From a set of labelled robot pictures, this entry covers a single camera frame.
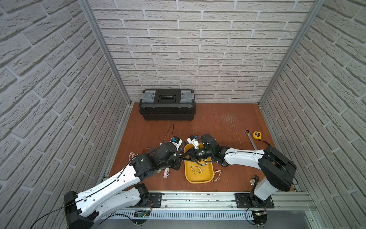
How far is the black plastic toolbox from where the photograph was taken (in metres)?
0.97

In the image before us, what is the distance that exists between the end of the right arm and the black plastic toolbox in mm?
327

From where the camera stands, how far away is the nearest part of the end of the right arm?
65cm
